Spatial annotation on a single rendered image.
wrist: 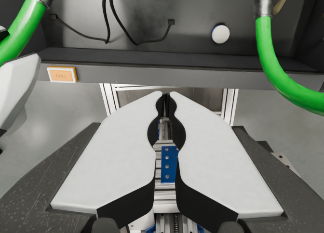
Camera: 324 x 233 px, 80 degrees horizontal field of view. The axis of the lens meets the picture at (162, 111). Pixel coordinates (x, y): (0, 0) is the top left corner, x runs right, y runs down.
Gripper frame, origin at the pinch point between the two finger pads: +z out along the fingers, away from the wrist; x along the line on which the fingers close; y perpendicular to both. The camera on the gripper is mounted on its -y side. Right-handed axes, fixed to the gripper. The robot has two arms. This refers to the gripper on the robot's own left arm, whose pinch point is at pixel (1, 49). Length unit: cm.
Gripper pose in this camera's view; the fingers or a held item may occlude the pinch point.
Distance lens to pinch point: 17.0
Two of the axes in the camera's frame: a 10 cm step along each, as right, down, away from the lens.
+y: -3.2, 2.1, 9.2
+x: 7.6, 6.4, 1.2
